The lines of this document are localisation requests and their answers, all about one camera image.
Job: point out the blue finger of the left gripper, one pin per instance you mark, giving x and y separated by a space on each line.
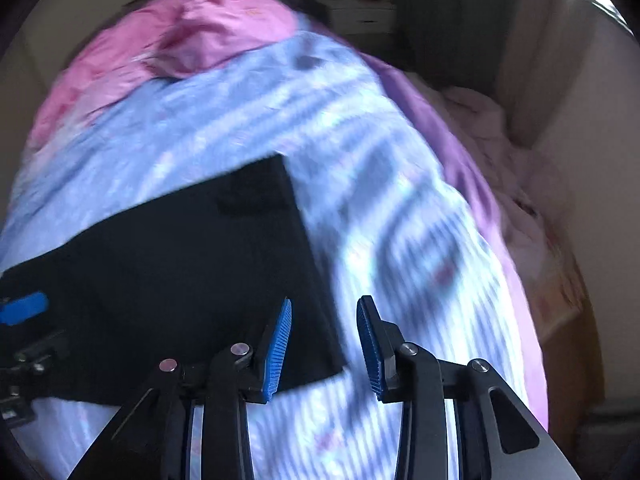
20 310

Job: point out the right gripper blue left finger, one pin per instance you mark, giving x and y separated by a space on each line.
268 358

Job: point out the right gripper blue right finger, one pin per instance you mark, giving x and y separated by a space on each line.
379 341

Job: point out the black pants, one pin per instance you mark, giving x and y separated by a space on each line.
182 277

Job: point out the blue patterned bed sheet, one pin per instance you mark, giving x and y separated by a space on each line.
382 218

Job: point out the pale pink crumpled cloth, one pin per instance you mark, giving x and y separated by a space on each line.
533 200

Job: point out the purple bed skirt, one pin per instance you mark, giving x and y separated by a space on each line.
460 171

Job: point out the pink blanket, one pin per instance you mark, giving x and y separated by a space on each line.
164 38

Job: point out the green curtain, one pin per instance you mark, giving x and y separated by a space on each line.
456 42

